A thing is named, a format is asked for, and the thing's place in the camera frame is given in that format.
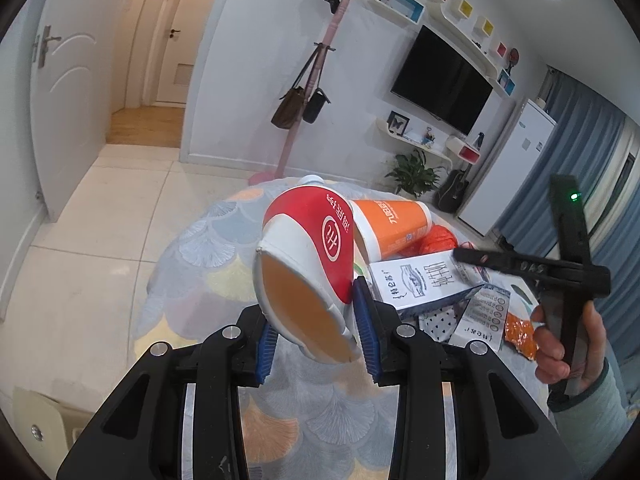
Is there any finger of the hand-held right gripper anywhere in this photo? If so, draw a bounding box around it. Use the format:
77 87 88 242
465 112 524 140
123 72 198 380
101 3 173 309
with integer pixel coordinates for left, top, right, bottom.
452 247 558 281

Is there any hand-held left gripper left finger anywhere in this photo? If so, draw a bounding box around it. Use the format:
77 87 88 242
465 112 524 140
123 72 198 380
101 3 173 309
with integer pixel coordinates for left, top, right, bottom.
56 305 281 480

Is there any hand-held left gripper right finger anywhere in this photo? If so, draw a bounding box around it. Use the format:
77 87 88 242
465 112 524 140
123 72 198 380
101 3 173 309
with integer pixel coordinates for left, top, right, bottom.
352 277 583 480

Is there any white printed packet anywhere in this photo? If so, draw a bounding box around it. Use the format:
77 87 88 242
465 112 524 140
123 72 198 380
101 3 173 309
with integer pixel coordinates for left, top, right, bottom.
447 285 512 352

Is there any orange plastic bag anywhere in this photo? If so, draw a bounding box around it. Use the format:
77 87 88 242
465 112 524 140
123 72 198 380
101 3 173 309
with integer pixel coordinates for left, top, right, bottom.
419 225 460 256

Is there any white milk carton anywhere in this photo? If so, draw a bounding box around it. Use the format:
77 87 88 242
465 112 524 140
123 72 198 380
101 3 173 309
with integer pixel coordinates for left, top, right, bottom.
369 255 486 317

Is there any polka-dot wrapper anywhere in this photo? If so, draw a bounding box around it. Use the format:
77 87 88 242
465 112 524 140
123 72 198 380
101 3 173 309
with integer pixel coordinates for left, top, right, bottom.
417 305 468 343

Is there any orange snack wrapper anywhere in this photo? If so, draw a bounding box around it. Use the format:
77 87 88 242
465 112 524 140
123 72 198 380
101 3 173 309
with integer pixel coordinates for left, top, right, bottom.
504 311 538 361

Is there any orange paper cup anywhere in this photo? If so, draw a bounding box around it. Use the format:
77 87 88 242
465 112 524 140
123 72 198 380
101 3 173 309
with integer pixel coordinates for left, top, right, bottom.
349 199 433 265

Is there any red and white paper cup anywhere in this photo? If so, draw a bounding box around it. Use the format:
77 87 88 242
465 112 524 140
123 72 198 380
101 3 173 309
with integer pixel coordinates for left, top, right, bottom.
252 175 363 365

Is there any brown shoulder bag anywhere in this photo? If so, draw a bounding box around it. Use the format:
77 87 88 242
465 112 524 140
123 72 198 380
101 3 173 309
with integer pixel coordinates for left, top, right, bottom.
271 47 321 130

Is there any person's right forearm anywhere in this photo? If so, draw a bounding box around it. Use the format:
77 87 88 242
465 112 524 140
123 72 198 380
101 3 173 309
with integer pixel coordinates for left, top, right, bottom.
547 360 632 480

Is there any person's right hand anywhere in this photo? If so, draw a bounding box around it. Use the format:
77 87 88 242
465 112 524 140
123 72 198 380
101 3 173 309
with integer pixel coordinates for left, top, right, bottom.
531 304 608 388

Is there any black guitar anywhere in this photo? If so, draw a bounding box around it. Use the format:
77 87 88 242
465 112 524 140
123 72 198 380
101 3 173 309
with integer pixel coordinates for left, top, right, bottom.
432 167 471 213

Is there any white refrigerator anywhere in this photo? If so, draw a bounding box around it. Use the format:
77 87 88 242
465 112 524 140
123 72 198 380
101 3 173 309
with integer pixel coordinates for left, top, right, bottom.
457 99 558 236

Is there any blue curtain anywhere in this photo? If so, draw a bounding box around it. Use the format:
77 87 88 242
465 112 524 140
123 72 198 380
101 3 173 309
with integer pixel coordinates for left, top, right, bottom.
500 67 640 311

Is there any white and red shelf box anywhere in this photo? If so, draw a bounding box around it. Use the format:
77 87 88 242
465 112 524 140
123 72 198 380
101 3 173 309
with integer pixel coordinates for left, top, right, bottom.
446 136 482 163

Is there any green potted plant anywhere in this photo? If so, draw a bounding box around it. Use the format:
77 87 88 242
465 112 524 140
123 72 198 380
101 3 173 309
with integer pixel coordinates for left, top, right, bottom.
385 150 448 198

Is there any black flat television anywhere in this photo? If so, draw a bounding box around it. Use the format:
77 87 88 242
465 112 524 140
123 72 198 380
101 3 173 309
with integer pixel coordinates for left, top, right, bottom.
390 25 495 136

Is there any small black bag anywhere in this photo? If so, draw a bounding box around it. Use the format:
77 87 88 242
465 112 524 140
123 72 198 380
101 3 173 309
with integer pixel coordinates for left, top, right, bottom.
301 87 332 124

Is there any pink coat rack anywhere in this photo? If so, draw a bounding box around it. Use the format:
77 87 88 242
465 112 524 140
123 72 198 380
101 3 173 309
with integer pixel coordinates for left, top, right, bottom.
248 0 376 186

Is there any white shelf with blue box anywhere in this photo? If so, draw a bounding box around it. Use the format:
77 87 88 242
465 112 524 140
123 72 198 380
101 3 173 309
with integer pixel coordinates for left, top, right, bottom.
367 0 426 25

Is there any white panel door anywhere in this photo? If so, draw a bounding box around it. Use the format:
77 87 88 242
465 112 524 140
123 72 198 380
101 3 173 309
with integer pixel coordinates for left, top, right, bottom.
32 0 138 223

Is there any white hallway door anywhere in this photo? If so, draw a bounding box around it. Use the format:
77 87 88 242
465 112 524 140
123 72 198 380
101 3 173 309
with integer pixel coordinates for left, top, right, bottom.
150 0 226 108

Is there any white curved wall shelf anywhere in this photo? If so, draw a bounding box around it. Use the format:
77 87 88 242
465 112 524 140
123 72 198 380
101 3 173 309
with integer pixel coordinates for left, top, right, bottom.
372 117 453 171

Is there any white stepped wall shelf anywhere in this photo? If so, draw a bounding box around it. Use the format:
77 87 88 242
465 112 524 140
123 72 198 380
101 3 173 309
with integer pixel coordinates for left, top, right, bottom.
422 0 521 96

